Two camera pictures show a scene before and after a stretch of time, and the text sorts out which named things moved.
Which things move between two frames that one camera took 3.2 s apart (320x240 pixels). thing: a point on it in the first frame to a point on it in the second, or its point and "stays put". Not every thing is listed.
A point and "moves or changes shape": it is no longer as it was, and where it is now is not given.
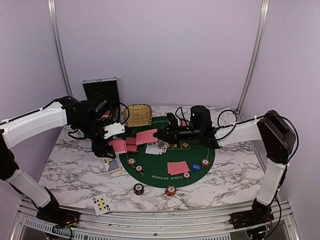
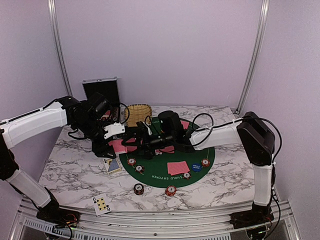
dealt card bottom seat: x=177 y=168 stays put
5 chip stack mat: x=205 y=162 stays put
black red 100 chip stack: x=138 y=189 stays put
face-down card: x=146 y=137 moves or changes shape
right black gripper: x=172 y=133 to x=139 y=135
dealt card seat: x=131 y=148 stays put
